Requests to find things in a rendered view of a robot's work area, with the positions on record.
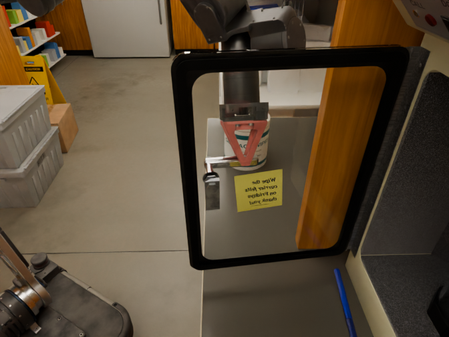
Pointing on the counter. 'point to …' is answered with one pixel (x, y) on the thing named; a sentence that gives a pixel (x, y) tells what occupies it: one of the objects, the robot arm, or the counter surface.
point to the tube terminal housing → (436, 47)
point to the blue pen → (345, 303)
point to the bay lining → (417, 182)
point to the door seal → (279, 66)
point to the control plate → (427, 7)
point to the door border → (276, 69)
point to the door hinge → (402, 108)
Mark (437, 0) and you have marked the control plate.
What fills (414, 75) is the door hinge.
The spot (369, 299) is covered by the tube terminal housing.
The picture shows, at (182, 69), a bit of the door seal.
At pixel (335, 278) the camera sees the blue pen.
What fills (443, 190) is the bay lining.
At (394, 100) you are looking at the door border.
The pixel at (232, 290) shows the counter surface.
